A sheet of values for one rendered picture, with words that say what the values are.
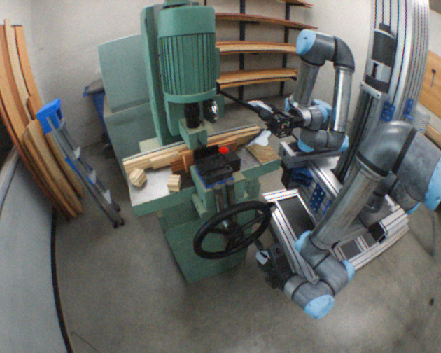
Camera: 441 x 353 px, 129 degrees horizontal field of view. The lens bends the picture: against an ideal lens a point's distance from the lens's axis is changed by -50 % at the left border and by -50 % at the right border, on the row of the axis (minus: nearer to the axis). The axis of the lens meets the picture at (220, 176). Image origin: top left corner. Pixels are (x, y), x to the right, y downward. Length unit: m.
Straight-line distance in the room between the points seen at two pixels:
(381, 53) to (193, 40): 0.73
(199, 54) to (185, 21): 0.11
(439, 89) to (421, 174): 3.07
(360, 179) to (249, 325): 1.16
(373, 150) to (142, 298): 1.49
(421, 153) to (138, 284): 1.62
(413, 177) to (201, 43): 0.61
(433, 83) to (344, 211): 3.12
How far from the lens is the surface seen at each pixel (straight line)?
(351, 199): 0.50
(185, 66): 0.61
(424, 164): 0.43
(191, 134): 0.73
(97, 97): 2.39
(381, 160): 0.46
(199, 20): 0.60
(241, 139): 0.89
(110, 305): 1.62
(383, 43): 0.96
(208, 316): 1.42
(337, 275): 0.61
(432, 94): 3.48
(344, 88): 0.86
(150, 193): 0.72
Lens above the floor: 1.40
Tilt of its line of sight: 42 degrees down
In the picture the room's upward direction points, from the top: 1 degrees counter-clockwise
